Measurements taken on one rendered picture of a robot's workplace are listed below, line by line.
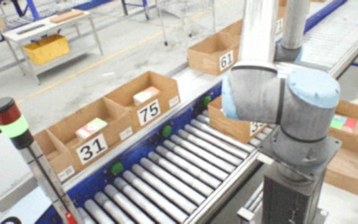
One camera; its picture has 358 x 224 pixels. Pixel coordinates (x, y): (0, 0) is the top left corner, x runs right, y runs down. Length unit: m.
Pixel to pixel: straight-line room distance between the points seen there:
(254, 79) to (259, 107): 0.08
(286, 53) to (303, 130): 0.57
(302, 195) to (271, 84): 0.42
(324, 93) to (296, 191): 0.40
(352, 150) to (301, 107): 0.92
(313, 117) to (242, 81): 0.23
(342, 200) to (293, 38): 0.77
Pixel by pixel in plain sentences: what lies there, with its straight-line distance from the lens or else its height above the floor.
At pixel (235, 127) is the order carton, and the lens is 1.68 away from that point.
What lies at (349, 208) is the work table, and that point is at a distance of 1.51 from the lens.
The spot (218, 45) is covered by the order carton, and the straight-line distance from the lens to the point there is 2.54.
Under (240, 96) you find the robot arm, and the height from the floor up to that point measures 1.44.
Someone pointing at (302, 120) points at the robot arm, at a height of 1.38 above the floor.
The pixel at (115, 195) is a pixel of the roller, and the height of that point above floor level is 0.75.
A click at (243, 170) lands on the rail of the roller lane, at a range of 1.58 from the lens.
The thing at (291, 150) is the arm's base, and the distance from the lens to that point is 0.97.
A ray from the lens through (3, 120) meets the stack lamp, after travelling 0.66.
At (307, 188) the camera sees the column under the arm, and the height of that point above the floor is 1.08.
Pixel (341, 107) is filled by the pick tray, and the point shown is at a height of 0.80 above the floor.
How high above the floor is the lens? 1.92
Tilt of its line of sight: 35 degrees down
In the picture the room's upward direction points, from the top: 10 degrees counter-clockwise
